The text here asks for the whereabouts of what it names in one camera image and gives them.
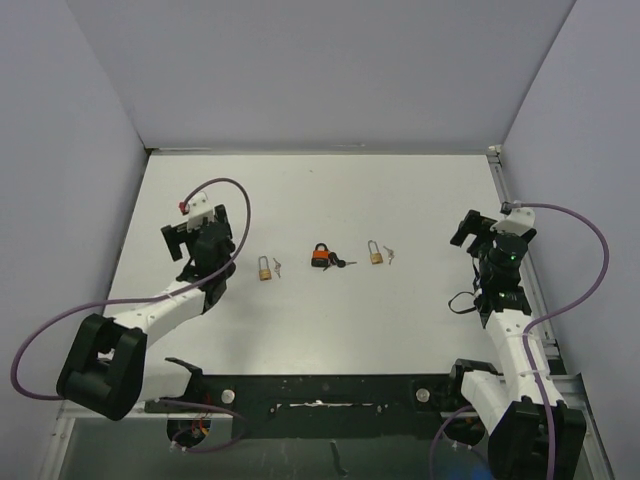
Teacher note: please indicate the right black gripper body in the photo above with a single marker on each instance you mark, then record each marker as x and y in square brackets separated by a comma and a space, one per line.
[484, 267]

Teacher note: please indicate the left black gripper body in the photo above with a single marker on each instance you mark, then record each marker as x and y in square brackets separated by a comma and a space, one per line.
[230, 270]

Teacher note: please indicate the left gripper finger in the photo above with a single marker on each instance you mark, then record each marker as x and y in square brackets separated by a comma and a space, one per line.
[176, 236]
[220, 224]

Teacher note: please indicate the brass padlock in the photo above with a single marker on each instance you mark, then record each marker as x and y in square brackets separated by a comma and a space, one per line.
[264, 270]
[376, 257]

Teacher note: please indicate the small keys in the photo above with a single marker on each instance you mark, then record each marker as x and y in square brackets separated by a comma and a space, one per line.
[277, 267]
[390, 253]

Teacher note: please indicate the black headed keys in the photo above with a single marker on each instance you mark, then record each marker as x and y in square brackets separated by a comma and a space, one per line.
[335, 261]

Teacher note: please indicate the orange black padlock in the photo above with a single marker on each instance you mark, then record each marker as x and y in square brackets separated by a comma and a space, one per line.
[321, 256]

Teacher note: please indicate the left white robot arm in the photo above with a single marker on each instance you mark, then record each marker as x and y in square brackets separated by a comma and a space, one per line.
[105, 368]

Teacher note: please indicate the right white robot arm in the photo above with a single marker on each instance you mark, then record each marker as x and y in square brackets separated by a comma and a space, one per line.
[533, 433]

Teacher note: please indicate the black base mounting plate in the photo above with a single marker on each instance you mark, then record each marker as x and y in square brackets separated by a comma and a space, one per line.
[330, 406]

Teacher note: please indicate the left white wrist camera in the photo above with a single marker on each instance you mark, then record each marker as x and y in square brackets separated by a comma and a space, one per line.
[198, 212]

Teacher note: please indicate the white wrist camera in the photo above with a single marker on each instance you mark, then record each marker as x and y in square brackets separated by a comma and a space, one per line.
[517, 219]
[198, 212]

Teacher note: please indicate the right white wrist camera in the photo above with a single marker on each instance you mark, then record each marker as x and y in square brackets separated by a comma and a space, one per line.
[517, 219]

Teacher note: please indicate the aluminium frame rail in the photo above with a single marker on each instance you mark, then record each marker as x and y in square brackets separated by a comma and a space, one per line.
[575, 260]

